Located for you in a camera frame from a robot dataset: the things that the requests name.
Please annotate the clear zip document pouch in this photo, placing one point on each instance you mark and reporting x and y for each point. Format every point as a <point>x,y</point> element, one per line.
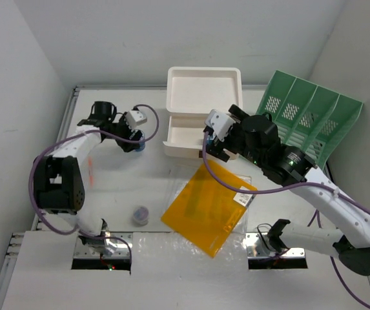
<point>179,176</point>

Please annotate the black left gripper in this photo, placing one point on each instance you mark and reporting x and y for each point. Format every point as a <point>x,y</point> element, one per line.
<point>130,132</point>

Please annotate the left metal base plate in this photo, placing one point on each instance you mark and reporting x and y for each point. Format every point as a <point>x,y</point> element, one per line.
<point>114,248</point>

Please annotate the white drawer cabinet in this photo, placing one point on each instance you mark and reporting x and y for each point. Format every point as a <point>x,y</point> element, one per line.
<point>192,92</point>

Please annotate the small clear pin jar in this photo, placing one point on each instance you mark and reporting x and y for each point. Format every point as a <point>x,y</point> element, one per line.
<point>140,216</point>

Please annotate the orange highlighter pen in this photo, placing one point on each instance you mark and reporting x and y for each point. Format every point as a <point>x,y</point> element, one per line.
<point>90,171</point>

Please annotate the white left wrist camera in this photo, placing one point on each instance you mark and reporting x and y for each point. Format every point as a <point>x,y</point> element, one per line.
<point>135,118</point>

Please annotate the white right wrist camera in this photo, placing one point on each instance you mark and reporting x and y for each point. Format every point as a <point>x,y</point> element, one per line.
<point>219,123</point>

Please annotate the yellow clip file folder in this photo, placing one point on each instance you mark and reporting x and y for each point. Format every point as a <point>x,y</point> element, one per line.
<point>203,211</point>

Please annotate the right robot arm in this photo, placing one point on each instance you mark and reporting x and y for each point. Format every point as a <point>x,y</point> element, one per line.
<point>256,139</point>

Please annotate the blue labelled bottle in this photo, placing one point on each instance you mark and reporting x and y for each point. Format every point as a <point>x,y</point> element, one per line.
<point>139,136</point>

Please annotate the metal base plate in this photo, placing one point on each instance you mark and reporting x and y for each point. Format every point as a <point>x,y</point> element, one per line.
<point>114,248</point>
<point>259,247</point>

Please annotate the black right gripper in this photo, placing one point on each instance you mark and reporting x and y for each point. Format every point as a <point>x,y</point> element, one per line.
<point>215,149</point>

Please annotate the green file rack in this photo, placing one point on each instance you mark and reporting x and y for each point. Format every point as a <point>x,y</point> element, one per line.
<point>309,116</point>

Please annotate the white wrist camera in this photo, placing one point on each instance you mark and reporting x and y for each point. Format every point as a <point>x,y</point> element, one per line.
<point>219,123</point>
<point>135,118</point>

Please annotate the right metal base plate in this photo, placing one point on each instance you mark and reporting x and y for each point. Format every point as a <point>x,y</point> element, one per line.
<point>259,247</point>

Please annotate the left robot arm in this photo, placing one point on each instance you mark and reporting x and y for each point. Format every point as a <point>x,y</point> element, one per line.
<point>58,181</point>

